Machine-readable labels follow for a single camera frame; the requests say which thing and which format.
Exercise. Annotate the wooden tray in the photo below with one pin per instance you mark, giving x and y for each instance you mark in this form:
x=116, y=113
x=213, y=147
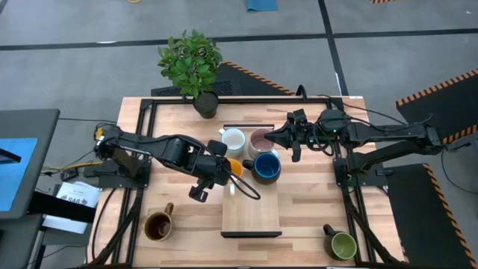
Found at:
x=250, y=213

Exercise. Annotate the white teal patterned mug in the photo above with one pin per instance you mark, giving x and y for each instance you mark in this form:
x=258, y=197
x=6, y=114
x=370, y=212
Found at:
x=233, y=140

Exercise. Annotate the small black device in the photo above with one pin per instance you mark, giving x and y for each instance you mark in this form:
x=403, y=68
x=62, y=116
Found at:
x=69, y=175

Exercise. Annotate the yellow-orange ceramic mug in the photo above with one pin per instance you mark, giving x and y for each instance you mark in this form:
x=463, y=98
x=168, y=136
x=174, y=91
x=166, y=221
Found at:
x=237, y=168

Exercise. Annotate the white printed paper sheets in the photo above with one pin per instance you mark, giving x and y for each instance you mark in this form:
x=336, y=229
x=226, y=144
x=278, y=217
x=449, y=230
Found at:
x=74, y=201

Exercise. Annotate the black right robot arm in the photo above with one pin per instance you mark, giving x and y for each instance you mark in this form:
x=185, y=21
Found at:
x=392, y=134

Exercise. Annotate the black mat hazard-striped edge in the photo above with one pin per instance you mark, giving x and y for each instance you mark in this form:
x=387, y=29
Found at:
x=242, y=80
x=429, y=224
x=440, y=104

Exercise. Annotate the black plant pot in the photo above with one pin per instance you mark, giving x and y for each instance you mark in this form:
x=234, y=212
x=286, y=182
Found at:
x=205, y=106

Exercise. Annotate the green leafy plant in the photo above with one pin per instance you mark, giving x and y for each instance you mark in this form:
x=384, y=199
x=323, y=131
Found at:
x=190, y=63

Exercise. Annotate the brown ceramic mug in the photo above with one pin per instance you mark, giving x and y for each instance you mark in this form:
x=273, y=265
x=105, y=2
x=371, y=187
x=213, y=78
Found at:
x=158, y=226

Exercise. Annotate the grey desk with blue screen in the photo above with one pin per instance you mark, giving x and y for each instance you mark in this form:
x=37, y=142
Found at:
x=22, y=164

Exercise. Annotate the pink ceramic mug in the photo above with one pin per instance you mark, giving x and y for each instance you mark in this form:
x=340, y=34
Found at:
x=259, y=143

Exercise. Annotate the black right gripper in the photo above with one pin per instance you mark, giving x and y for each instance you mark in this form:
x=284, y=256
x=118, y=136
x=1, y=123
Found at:
x=308, y=136

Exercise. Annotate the blue floor mat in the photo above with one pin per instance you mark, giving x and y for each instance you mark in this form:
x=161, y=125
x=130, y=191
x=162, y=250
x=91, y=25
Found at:
x=261, y=4

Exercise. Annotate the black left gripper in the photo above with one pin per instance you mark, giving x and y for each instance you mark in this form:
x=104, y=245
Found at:
x=199, y=166

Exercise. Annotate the dark mug green inside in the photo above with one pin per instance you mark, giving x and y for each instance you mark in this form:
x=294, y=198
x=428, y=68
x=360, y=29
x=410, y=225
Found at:
x=343, y=246

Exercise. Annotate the dark mug blue inside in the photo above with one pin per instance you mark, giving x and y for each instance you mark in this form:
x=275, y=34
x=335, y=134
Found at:
x=267, y=167

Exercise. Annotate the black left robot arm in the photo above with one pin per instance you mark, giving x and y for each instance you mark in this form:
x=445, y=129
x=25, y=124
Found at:
x=149, y=143

